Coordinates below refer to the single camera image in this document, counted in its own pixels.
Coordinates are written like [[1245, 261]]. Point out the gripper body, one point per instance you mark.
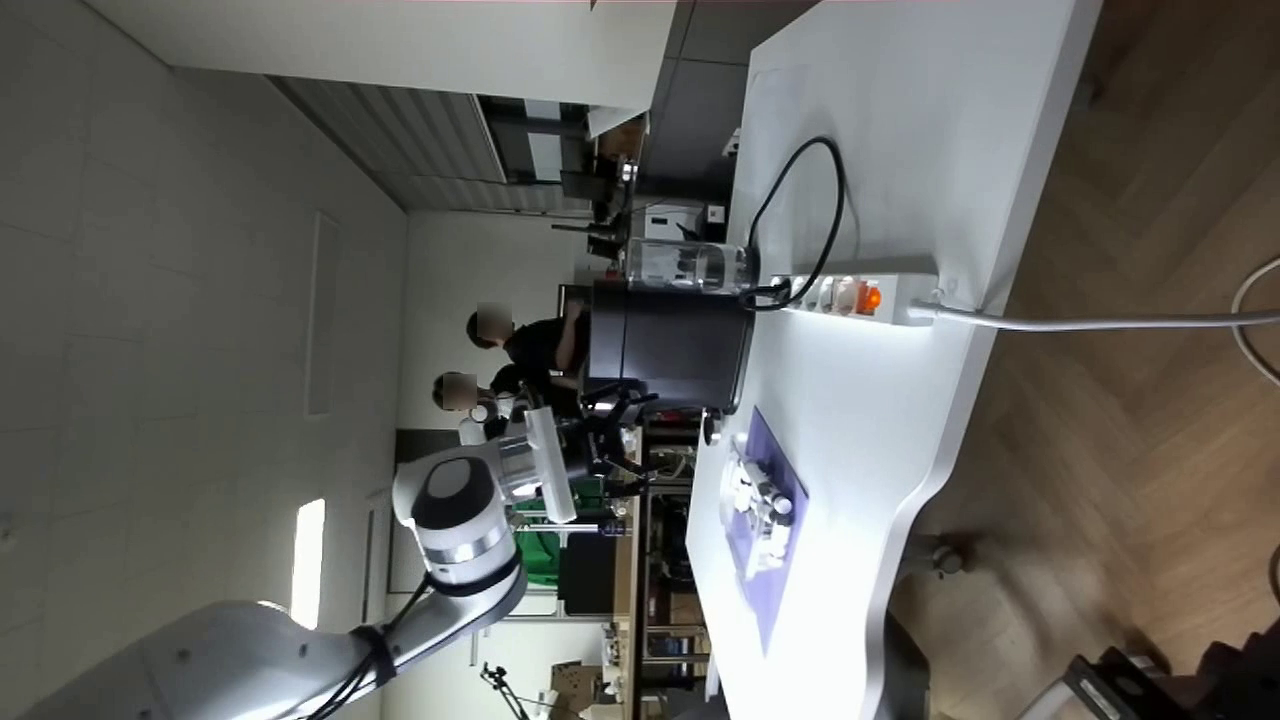
[[578, 452]]

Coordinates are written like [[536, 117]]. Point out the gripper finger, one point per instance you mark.
[[618, 468], [620, 405]]

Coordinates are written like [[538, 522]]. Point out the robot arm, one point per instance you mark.
[[250, 660]]

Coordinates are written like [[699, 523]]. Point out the brown vial with white cap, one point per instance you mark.
[[775, 502]]

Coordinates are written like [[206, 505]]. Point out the black coffee machine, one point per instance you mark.
[[675, 345]]

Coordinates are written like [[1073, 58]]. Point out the person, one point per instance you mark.
[[535, 345], [470, 392]]

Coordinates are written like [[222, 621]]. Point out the green cloth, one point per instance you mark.
[[540, 550]]

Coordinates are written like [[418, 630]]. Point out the wooden shelf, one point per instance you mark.
[[670, 560]]

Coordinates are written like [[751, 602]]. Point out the black monitor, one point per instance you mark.
[[588, 572]]

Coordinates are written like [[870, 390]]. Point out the clear water tank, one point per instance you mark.
[[690, 266]]

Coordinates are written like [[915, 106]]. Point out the white box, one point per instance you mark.
[[672, 222]]

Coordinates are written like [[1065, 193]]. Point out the purple mat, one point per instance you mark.
[[790, 600]]

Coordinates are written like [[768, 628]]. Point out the stack of cardboard boxes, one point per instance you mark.
[[585, 690]]

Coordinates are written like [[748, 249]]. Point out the white power strip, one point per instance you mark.
[[860, 297]]

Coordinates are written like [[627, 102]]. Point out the ceiling light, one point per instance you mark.
[[308, 565]]

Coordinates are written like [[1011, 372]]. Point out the window blinds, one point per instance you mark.
[[420, 140]]

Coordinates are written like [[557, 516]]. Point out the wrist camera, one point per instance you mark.
[[552, 465]]

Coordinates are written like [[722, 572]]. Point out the camera on tripod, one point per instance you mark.
[[505, 690]]

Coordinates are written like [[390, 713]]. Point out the black metal frame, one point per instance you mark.
[[1170, 680]]

